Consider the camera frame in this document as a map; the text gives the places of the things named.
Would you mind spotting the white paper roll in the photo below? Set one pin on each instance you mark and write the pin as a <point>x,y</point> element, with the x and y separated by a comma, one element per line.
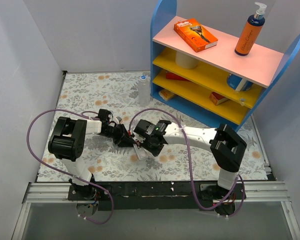
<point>185,61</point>

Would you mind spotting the orange razor box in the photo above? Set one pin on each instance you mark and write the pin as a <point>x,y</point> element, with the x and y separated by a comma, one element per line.
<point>195,35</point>

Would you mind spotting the white remote control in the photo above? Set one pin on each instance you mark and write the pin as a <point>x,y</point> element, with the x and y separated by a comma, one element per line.
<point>140,152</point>

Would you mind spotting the red flat box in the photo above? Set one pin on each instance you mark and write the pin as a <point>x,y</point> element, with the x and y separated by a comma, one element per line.
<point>172,76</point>

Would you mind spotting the aluminium frame rail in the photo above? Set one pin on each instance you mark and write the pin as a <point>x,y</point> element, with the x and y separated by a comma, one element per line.
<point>263,212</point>

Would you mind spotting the blue shelf with coloured boards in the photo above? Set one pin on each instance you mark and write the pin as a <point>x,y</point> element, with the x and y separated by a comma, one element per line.
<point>262,66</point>

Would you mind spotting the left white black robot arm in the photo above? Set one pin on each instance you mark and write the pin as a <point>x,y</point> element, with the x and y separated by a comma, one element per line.
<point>68,138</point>

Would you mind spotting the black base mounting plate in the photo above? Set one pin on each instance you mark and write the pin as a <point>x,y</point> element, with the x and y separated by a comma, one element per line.
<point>149,195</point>

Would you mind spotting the clear plastic water bottle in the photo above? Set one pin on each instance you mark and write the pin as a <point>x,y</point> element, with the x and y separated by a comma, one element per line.
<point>144,90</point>

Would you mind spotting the orange pump lotion bottle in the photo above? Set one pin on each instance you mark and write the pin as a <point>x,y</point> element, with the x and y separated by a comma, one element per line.
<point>251,30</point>

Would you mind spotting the white orange small box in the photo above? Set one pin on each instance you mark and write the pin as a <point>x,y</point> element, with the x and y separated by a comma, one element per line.
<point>166,95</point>

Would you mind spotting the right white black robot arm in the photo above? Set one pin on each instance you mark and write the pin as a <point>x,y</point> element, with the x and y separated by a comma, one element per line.
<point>227,147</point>

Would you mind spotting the floral patterned table mat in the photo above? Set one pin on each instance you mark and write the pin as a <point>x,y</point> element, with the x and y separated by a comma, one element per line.
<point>118,93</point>

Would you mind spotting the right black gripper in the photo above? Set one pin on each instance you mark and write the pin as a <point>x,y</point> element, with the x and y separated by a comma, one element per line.
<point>143,142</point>

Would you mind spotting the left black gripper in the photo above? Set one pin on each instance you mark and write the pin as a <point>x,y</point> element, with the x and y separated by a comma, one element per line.
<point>121,135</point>

